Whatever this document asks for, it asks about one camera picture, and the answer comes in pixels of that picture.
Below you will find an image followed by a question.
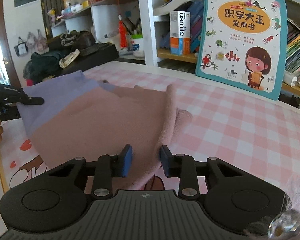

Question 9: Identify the pink and purple sweater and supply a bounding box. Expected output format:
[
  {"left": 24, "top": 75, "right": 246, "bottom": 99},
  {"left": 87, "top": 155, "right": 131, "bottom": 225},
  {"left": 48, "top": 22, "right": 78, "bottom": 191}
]
[{"left": 16, "top": 69, "right": 193, "bottom": 191}]

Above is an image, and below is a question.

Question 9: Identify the dark green cloth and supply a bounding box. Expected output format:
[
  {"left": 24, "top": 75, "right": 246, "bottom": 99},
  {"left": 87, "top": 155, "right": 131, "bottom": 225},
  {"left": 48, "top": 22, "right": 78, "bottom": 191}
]
[{"left": 23, "top": 50, "right": 69, "bottom": 83}]

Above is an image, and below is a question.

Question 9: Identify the row of leaning blue books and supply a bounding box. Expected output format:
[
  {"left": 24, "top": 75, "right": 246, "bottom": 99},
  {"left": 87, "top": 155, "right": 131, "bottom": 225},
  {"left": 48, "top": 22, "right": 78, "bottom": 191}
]
[{"left": 189, "top": 0, "right": 205, "bottom": 53}]

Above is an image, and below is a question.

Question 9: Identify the white orange toothbrush box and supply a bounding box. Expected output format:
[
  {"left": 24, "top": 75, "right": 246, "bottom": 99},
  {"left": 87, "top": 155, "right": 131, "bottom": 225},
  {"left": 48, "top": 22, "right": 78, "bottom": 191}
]
[{"left": 169, "top": 10, "right": 191, "bottom": 56}]

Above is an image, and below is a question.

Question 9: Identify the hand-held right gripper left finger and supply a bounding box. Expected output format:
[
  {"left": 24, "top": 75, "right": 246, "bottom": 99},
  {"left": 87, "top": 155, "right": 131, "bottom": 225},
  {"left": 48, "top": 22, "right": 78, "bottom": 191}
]
[{"left": 49, "top": 144, "right": 133, "bottom": 198}]

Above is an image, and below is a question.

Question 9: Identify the wooden bookshelf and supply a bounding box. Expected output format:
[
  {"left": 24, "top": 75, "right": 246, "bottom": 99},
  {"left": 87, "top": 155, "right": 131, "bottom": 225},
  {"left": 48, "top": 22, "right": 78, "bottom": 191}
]
[{"left": 50, "top": 0, "right": 300, "bottom": 103}]

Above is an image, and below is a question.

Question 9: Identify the pink checkered table mat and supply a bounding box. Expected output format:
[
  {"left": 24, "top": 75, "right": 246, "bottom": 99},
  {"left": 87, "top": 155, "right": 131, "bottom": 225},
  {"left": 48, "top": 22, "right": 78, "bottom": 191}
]
[{"left": 0, "top": 61, "right": 300, "bottom": 240}]

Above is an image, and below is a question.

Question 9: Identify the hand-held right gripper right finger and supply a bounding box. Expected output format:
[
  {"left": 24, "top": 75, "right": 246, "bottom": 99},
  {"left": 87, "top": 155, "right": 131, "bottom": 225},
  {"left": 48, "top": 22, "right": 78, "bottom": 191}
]
[{"left": 160, "top": 145, "right": 247, "bottom": 197}]

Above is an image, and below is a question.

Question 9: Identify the thick white paperback book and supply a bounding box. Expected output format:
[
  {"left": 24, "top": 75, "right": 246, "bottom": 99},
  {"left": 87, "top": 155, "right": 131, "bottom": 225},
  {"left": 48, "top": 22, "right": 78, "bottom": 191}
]
[{"left": 153, "top": 0, "right": 203, "bottom": 17}]

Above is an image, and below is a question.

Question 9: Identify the clear crystal bead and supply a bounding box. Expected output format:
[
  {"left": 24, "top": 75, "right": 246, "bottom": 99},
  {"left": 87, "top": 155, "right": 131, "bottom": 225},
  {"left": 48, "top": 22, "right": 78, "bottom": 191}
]
[{"left": 267, "top": 210, "right": 300, "bottom": 239}]

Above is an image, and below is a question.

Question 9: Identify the row of thin children's books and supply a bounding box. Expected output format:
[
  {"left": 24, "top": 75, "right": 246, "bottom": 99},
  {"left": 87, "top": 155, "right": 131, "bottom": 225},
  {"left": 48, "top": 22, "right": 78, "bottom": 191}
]
[{"left": 284, "top": 17, "right": 300, "bottom": 83}]

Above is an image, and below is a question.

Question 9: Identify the red tassel ornament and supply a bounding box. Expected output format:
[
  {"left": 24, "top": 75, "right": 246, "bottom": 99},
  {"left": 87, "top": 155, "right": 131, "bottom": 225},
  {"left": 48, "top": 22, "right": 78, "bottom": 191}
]
[{"left": 118, "top": 14, "right": 128, "bottom": 50}]

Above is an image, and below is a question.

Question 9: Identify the white hanging tote bag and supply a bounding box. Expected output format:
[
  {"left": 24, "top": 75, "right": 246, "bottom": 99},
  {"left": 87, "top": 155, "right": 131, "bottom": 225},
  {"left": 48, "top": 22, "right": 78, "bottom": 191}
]
[{"left": 14, "top": 37, "right": 28, "bottom": 57}]

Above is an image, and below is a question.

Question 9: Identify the pink hanging tote bag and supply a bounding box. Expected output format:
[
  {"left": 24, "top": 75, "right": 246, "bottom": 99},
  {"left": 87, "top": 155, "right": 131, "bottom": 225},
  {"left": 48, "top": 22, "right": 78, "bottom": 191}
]
[
  {"left": 26, "top": 32, "right": 38, "bottom": 53},
  {"left": 36, "top": 29, "right": 48, "bottom": 52}
]

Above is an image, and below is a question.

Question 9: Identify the white strap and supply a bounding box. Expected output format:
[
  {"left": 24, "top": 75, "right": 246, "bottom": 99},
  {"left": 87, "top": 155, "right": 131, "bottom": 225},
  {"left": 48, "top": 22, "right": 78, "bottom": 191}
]
[{"left": 59, "top": 49, "right": 80, "bottom": 69}]

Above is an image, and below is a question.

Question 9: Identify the teal children's picture book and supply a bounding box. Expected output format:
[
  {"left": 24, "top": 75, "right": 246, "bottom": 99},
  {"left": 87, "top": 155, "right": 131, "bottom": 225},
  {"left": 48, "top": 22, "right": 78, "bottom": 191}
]
[{"left": 195, "top": 0, "right": 288, "bottom": 101}]

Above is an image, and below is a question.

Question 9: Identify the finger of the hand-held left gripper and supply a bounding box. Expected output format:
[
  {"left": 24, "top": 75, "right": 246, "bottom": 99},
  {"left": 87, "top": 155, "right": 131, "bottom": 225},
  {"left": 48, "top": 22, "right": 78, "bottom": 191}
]
[{"left": 22, "top": 97, "right": 45, "bottom": 105}]

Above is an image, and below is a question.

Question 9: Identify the brown leather shoe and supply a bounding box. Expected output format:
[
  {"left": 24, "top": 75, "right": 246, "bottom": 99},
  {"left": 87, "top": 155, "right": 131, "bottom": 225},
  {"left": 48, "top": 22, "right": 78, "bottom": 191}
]
[
  {"left": 71, "top": 30, "right": 97, "bottom": 56},
  {"left": 47, "top": 33, "right": 77, "bottom": 50}
]

